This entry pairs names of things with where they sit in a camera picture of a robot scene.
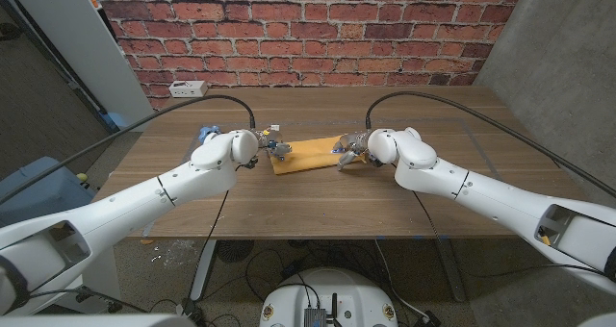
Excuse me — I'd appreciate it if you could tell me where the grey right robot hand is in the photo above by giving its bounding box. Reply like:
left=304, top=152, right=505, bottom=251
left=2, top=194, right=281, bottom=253
left=331, top=130, right=374, bottom=172

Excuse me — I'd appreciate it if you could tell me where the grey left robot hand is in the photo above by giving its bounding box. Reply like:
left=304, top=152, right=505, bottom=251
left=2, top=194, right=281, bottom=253
left=254, top=127, right=294, bottom=163

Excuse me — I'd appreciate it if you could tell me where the yellow felt sheet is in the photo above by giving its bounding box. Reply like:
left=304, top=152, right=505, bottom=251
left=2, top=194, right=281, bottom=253
left=269, top=135, right=367, bottom=176

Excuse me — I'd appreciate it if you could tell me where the white right shoulder cover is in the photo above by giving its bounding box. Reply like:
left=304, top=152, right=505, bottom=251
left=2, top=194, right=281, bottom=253
left=579, top=314, right=616, bottom=327

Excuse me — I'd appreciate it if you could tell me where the white left shoulder cover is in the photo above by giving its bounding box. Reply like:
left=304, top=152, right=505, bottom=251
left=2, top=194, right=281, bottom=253
left=0, top=313, right=196, bottom=327

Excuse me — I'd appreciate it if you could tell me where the small blue gadget with screen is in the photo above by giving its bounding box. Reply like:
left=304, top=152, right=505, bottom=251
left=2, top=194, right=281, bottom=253
left=198, top=125, right=222, bottom=144

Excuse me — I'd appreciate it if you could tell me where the white power strip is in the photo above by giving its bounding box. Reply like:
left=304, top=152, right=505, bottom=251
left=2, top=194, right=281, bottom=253
left=167, top=80, right=209, bottom=99

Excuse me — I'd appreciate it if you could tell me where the black round fan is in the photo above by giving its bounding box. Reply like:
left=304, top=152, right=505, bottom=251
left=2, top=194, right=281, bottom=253
left=215, top=239, right=255, bottom=264

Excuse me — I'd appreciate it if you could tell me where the red brick print backdrop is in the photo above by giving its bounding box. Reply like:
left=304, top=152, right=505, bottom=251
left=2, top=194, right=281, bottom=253
left=90, top=0, right=528, bottom=112

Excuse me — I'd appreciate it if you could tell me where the white table leg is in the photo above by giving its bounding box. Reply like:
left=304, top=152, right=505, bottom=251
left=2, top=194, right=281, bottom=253
left=191, top=239, right=218, bottom=302

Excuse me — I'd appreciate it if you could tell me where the white robot torso base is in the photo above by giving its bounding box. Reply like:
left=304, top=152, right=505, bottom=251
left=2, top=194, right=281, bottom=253
left=259, top=267, right=399, bottom=327

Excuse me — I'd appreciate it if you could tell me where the grey table leg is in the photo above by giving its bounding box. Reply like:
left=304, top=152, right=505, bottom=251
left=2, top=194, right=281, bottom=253
left=435, top=239, right=467, bottom=303

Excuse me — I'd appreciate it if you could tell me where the light blue object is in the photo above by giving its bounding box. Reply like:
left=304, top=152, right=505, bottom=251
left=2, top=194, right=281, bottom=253
left=100, top=111, right=122, bottom=132

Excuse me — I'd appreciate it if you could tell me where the grey electronics box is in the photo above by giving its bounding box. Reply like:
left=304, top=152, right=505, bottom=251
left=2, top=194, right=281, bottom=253
left=303, top=307, right=328, bottom=327

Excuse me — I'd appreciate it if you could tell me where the white pillar panel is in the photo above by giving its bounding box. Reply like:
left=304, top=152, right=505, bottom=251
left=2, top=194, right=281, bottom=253
left=4, top=0, right=156, bottom=133

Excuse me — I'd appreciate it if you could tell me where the blue-grey bin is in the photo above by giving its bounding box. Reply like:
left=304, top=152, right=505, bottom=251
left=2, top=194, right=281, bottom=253
left=0, top=156, right=97, bottom=230

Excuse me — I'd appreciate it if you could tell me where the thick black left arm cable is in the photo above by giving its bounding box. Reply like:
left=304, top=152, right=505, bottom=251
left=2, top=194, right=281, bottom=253
left=0, top=94, right=256, bottom=206

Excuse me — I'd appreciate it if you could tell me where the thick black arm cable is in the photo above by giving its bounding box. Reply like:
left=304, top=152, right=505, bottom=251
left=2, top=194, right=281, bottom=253
left=0, top=94, right=256, bottom=206
left=364, top=90, right=616, bottom=199

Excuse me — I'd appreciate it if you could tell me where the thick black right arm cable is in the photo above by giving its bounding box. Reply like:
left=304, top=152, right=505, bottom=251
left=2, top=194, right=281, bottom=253
left=364, top=90, right=616, bottom=199

